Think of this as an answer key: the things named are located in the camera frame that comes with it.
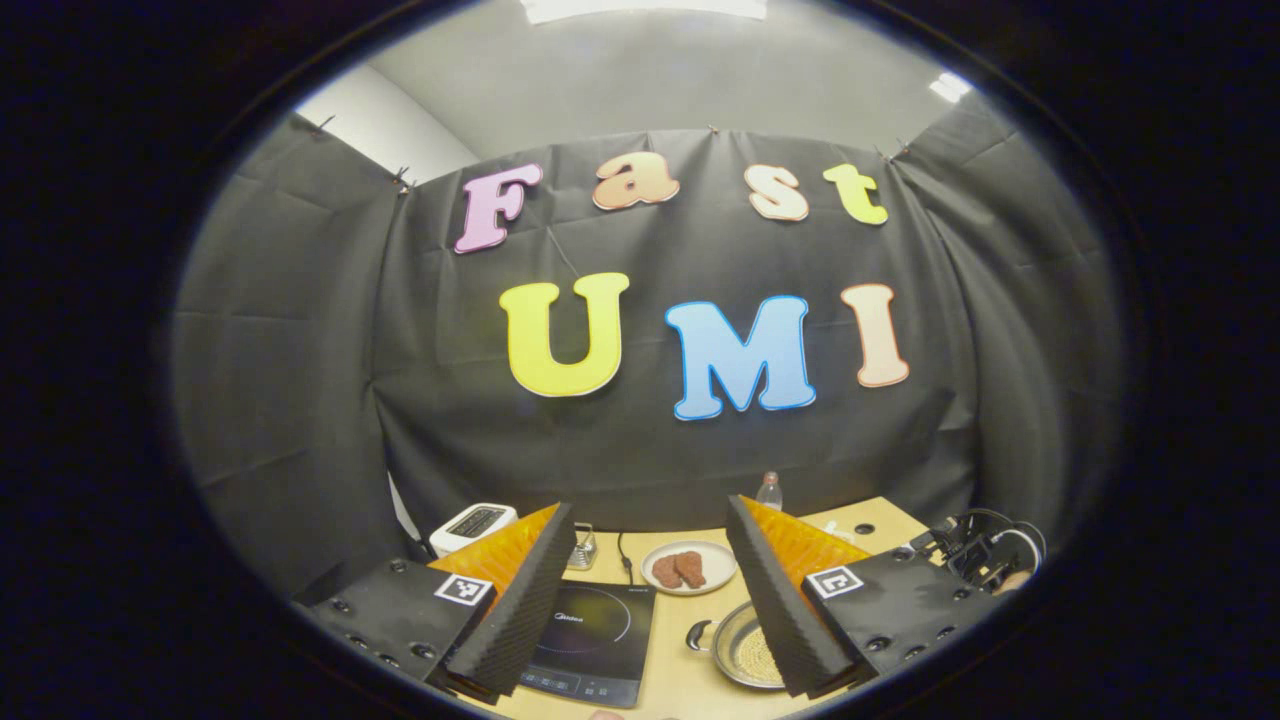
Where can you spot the white round plate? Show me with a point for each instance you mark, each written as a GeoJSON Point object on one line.
{"type": "Point", "coordinates": [715, 560]}

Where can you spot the clear red label water bottle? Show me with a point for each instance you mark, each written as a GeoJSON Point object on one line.
{"type": "Point", "coordinates": [770, 495]}

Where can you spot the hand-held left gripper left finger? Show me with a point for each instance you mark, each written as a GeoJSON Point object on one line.
{"type": "Point", "coordinates": [525, 610]}

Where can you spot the large ceiling light panel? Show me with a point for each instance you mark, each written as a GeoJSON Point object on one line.
{"type": "Point", "coordinates": [640, 8]}

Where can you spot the black induction cooktop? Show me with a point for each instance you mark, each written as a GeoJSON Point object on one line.
{"type": "Point", "coordinates": [600, 640]}

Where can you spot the white toaster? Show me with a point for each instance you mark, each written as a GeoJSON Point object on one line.
{"type": "Point", "coordinates": [470, 525]}

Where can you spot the pile of yellow soybeans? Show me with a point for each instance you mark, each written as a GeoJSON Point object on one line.
{"type": "Point", "coordinates": [765, 660]}

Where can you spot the small ceiling light panel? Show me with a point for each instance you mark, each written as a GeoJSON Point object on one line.
{"type": "Point", "coordinates": [950, 87]}

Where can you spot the stainless steel pot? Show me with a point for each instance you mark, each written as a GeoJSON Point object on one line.
{"type": "Point", "coordinates": [740, 640]}

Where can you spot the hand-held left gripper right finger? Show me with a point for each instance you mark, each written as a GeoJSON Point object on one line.
{"type": "Point", "coordinates": [780, 610]}

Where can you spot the brown steak piece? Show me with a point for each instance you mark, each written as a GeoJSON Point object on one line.
{"type": "Point", "coordinates": [691, 568]}
{"type": "Point", "coordinates": [666, 572]}

